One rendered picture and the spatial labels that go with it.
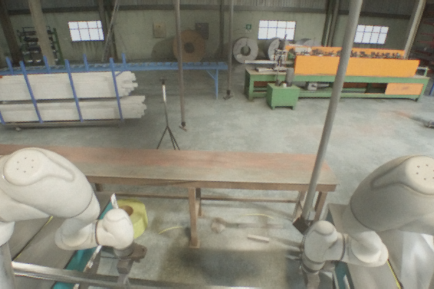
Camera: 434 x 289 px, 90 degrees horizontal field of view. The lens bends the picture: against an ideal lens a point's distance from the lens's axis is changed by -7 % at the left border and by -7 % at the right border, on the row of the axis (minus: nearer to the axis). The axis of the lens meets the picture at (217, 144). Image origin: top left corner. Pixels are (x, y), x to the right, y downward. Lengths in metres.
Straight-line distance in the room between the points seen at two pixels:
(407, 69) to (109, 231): 7.90
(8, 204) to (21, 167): 0.08
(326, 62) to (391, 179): 6.27
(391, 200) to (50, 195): 0.58
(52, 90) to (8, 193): 4.68
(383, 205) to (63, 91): 4.93
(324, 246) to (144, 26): 13.61
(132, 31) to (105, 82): 9.67
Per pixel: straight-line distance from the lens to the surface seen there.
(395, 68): 7.87
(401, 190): 0.45
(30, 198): 0.49
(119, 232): 1.00
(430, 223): 0.51
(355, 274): 1.55
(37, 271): 1.62
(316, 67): 6.58
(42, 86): 5.21
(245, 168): 1.96
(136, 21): 14.08
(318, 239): 0.96
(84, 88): 4.84
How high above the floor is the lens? 1.90
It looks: 29 degrees down
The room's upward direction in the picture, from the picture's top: 1 degrees clockwise
